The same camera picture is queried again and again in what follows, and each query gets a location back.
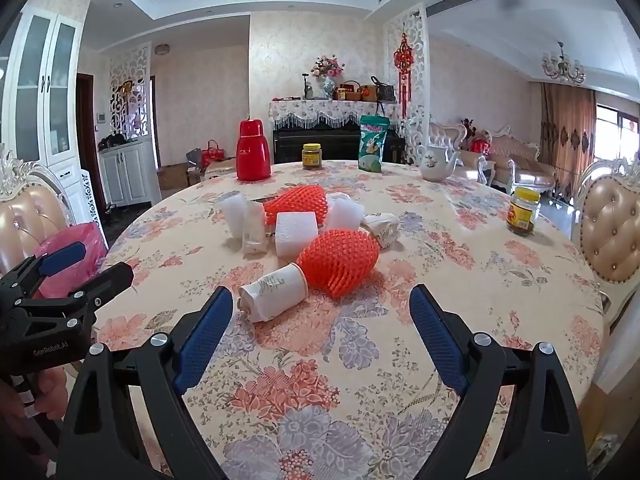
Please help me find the black piano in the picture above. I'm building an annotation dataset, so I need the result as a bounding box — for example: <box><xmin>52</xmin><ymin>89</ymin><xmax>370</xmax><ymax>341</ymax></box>
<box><xmin>272</xmin><ymin>127</ymin><xmax>406</xmax><ymax>166</ymax></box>

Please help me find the tall white glass-door cabinet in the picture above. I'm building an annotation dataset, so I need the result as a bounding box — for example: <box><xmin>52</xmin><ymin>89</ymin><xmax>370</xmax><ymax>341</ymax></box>
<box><xmin>0</xmin><ymin>7</ymin><xmax>92</xmax><ymax>226</ymax></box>

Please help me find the white lattice panel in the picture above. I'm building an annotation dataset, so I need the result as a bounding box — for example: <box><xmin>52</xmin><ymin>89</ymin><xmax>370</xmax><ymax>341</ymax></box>
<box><xmin>80</xmin><ymin>170</ymin><xmax>108</xmax><ymax>251</ymax></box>

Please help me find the white teapot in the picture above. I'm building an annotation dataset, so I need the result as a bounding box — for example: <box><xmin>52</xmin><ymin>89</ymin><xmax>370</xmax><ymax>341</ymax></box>
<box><xmin>417</xmin><ymin>144</ymin><xmax>463</xmax><ymax>182</ymax></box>

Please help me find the person's left hand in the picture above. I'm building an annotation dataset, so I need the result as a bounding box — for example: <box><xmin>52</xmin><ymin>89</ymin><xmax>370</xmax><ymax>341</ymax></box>
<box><xmin>27</xmin><ymin>366</ymin><xmax>69</xmax><ymax>418</ymax></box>

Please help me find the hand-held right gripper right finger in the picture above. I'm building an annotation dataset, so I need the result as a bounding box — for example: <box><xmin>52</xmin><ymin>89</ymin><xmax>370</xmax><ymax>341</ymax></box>
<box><xmin>409</xmin><ymin>284</ymin><xmax>593</xmax><ymax>480</ymax></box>

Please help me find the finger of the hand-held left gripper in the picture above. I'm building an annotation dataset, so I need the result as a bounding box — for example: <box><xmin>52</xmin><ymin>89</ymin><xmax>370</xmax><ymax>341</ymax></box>
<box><xmin>0</xmin><ymin>241</ymin><xmax>87</xmax><ymax>306</ymax></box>
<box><xmin>15</xmin><ymin>261</ymin><xmax>135</xmax><ymax>331</ymax></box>

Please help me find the dark handbag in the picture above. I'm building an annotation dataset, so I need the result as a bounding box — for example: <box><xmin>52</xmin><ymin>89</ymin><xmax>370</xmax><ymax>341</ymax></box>
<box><xmin>370</xmin><ymin>76</ymin><xmax>396</xmax><ymax>102</ymax></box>

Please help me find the beige ornate sofa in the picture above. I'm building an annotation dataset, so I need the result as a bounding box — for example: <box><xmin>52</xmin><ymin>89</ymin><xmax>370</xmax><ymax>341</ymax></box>
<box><xmin>429</xmin><ymin>120</ymin><xmax>557</xmax><ymax>192</ymax></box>

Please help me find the vase of pink flowers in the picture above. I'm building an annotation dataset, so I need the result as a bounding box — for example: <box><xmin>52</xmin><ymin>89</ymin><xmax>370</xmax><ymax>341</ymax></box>
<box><xmin>311</xmin><ymin>56</ymin><xmax>346</xmax><ymax>101</ymax></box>

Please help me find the brown curtain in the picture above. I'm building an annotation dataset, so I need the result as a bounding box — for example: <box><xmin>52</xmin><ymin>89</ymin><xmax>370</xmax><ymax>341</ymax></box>
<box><xmin>540</xmin><ymin>82</ymin><xmax>598</xmax><ymax>201</ymax></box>

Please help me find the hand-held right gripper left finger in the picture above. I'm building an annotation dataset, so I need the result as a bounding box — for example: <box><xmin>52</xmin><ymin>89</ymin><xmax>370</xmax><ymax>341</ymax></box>
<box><xmin>57</xmin><ymin>286</ymin><xmax>235</xmax><ymax>480</ymax></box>

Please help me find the orange foam fruit net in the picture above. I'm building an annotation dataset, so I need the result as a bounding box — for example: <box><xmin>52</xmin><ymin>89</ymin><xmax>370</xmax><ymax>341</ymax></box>
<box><xmin>296</xmin><ymin>229</ymin><xmax>381</xmax><ymax>298</ymax></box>
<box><xmin>263</xmin><ymin>184</ymin><xmax>329</xmax><ymax>226</ymax></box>

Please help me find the cardboard box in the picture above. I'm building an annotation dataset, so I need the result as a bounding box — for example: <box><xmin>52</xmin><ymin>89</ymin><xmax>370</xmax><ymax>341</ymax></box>
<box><xmin>157</xmin><ymin>164</ymin><xmax>190</xmax><ymax>191</ymax></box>

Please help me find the lace piano cover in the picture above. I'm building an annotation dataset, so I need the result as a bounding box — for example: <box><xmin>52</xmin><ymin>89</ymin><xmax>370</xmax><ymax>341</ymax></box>
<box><xmin>269</xmin><ymin>99</ymin><xmax>403</xmax><ymax>131</ymax></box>

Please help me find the chandelier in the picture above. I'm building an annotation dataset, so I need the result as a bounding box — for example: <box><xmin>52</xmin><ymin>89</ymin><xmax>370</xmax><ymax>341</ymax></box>
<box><xmin>541</xmin><ymin>42</ymin><xmax>586</xmax><ymax>85</ymax></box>

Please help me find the red bag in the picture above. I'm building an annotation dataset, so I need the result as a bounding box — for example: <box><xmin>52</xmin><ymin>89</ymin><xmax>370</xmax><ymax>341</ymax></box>
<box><xmin>201</xmin><ymin>140</ymin><xmax>227</xmax><ymax>167</ymax></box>

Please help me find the low white cabinet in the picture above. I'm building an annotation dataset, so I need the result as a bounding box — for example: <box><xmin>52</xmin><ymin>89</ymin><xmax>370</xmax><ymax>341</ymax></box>
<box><xmin>98</xmin><ymin>137</ymin><xmax>153</xmax><ymax>207</ymax></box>

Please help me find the red knot hanging ornament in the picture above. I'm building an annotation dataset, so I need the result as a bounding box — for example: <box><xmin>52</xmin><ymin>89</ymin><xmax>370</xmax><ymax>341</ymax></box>
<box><xmin>393</xmin><ymin>22</ymin><xmax>415</xmax><ymax>103</ymax></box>

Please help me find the white lattice partition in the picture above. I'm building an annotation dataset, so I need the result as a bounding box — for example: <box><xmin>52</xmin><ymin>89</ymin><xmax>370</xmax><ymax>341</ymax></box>
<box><xmin>110</xmin><ymin>42</ymin><xmax>152</xmax><ymax>141</ymax></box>
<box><xmin>384</xmin><ymin>4</ymin><xmax>432</xmax><ymax>161</ymax></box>

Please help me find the large yellow-lid jar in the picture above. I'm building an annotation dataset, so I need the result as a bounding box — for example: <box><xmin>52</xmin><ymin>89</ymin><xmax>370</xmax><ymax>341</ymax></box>
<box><xmin>506</xmin><ymin>186</ymin><xmax>542</xmax><ymax>234</ymax></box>

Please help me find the floral tablecloth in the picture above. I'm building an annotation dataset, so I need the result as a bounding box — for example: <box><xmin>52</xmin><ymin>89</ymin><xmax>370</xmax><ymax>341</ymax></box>
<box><xmin>92</xmin><ymin>160</ymin><xmax>606</xmax><ymax>480</ymax></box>

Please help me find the dark wooden door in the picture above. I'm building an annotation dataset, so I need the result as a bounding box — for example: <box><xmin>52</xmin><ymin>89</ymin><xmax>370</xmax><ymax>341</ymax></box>
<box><xmin>76</xmin><ymin>73</ymin><xmax>108</xmax><ymax>211</ymax></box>

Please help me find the window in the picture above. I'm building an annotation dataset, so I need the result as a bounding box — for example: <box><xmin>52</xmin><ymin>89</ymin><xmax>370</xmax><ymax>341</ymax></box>
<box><xmin>595</xmin><ymin>105</ymin><xmax>640</xmax><ymax>151</ymax></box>

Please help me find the beige tufted dining chair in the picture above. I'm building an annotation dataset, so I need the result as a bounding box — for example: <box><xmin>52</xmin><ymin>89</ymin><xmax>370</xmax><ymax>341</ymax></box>
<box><xmin>570</xmin><ymin>157</ymin><xmax>640</xmax><ymax>321</ymax></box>
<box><xmin>0</xmin><ymin>145</ymin><xmax>108</xmax><ymax>286</ymax></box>

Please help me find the pink plastic bag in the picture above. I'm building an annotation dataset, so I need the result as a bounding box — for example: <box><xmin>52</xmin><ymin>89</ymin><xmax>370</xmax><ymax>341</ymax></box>
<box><xmin>32</xmin><ymin>222</ymin><xmax>108</xmax><ymax>301</ymax></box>

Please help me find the white paper cup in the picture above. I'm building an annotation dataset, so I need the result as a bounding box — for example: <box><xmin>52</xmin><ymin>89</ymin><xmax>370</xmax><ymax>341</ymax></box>
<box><xmin>238</xmin><ymin>262</ymin><xmax>308</xmax><ymax>323</ymax></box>
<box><xmin>362</xmin><ymin>212</ymin><xmax>401</xmax><ymax>250</ymax></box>

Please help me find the green snack bag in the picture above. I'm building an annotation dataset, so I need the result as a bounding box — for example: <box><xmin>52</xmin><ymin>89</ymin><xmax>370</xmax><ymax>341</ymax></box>
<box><xmin>358</xmin><ymin>115</ymin><xmax>391</xmax><ymax>174</ymax></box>

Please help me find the red thermos jug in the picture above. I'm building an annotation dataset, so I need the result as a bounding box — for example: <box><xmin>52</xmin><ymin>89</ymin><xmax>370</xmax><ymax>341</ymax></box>
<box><xmin>236</xmin><ymin>118</ymin><xmax>272</xmax><ymax>182</ymax></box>

